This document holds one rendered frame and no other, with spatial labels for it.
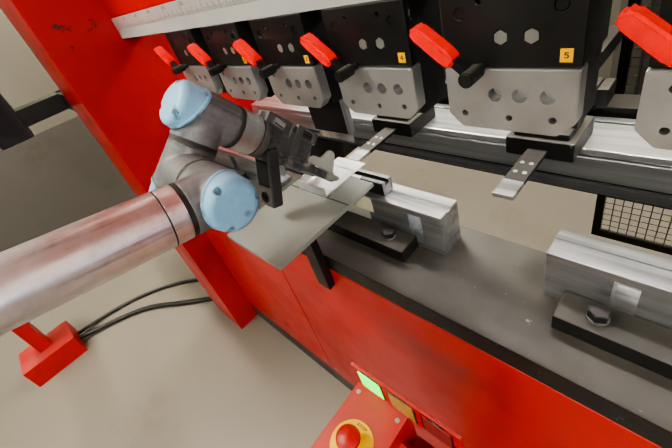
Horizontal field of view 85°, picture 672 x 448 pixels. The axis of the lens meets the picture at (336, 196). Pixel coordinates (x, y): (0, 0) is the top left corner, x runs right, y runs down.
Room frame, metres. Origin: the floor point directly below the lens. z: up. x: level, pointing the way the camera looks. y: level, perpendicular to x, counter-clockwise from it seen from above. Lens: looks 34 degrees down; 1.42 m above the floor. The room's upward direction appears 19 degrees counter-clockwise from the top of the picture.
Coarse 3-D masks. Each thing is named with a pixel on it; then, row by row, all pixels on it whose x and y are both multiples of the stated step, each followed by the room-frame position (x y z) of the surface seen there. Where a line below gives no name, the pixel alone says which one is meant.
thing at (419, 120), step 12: (432, 108) 0.84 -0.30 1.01; (372, 120) 0.88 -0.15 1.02; (384, 120) 0.85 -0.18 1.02; (396, 120) 0.82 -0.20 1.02; (408, 120) 0.80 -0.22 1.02; (420, 120) 0.81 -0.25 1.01; (384, 132) 0.82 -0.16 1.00; (396, 132) 0.82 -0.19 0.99; (408, 132) 0.79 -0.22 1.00; (372, 144) 0.78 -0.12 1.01; (360, 156) 0.74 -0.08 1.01
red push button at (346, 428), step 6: (342, 426) 0.29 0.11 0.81; (348, 426) 0.29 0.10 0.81; (354, 426) 0.29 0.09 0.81; (342, 432) 0.28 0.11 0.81; (348, 432) 0.28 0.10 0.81; (354, 432) 0.28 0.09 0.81; (336, 438) 0.28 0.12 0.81; (342, 438) 0.27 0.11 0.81; (348, 438) 0.27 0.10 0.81; (354, 438) 0.27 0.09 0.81; (360, 438) 0.27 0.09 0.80; (336, 444) 0.27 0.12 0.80; (342, 444) 0.27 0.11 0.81; (348, 444) 0.26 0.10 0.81; (354, 444) 0.26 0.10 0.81
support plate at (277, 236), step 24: (288, 192) 0.70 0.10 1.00; (336, 192) 0.64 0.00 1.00; (360, 192) 0.61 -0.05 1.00; (264, 216) 0.64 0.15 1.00; (288, 216) 0.61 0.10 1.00; (312, 216) 0.59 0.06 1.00; (336, 216) 0.56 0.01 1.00; (240, 240) 0.59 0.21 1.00; (264, 240) 0.56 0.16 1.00; (288, 240) 0.54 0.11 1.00; (312, 240) 0.53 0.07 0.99
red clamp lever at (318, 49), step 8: (304, 40) 0.59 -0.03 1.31; (312, 40) 0.59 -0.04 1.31; (312, 48) 0.58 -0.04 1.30; (320, 48) 0.58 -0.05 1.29; (328, 48) 0.58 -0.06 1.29; (320, 56) 0.57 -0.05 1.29; (328, 56) 0.57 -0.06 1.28; (336, 56) 0.57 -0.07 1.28; (328, 64) 0.57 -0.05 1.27; (336, 64) 0.56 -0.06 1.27; (352, 64) 0.57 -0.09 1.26; (336, 72) 0.55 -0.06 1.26; (344, 72) 0.54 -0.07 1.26; (352, 72) 0.55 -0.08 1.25; (344, 80) 0.54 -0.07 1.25
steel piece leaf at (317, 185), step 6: (336, 168) 0.73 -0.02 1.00; (342, 168) 0.72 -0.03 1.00; (336, 174) 0.71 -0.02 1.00; (342, 174) 0.70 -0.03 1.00; (348, 174) 0.69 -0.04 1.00; (312, 180) 0.72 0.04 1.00; (318, 180) 0.71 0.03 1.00; (324, 180) 0.70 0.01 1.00; (342, 180) 0.67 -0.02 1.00; (300, 186) 0.70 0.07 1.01; (306, 186) 0.68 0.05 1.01; (312, 186) 0.66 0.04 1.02; (318, 186) 0.68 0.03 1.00; (324, 186) 0.68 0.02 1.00; (330, 186) 0.67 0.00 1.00; (336, 186) 0.66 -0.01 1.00; (318, 192) 0.65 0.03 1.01; (324, 192) 0.64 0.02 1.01; (330, 192) 0.65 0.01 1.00
